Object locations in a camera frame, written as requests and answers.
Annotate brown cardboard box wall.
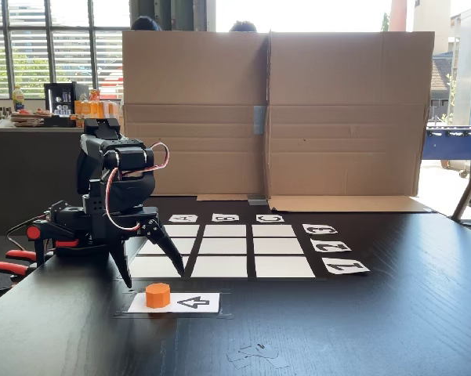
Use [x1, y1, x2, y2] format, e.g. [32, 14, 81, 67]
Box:
[263, 30, 437, 215]
[121, 30, 270, 202]

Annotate orange round token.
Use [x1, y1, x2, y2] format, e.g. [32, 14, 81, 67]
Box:
[145, 282, 172, 309]

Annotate yellow drink bottle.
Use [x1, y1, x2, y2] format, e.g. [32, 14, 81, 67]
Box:
[11, 85, 26, 113]

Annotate dark counter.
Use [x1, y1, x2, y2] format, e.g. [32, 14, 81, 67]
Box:
[0, 125, 125, 237]

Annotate paper label number 1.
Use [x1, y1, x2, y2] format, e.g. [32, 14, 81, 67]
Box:
[321, 257, 371, 276]

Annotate black clamp with red knob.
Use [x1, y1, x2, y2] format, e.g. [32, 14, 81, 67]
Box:
[25, 218, 82, 268]

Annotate paper label number 2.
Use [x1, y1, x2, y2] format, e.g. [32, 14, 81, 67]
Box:
[310, 240, 353, 254]

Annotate tray of food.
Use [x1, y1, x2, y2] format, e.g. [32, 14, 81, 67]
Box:
[8, 108, 55, 128]

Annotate red and white servo cable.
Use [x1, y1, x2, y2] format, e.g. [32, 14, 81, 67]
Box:
[104, 141, 171, 233]

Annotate paper label number 3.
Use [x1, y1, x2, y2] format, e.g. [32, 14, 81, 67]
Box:
[302, 223, 339, 237]

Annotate orange juice cartons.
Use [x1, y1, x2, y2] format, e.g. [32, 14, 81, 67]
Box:
[74, 89, 121, 128]

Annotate white nine-square grid sheet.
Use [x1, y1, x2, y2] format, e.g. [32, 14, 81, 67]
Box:
[128, 222, 327, 280]

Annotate red handled spring clamp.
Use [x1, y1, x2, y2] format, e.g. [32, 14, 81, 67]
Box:
[0, 248, 39, 295]

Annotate person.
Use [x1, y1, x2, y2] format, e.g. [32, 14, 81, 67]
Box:
[228, 20, 259, 33]
[130, 15, 163, 32]

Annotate clear tape scraps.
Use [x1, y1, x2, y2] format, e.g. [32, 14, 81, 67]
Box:
[226, 342, 292, 370]

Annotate metal table leg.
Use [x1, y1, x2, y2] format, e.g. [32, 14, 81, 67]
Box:
[450, 148, 471, 225]

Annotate white arrow paper sheet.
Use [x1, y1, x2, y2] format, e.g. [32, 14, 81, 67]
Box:
[127, 292, 222, 314]

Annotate blue foosball table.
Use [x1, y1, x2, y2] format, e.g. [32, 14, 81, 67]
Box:
[420, 125, 471, 179]

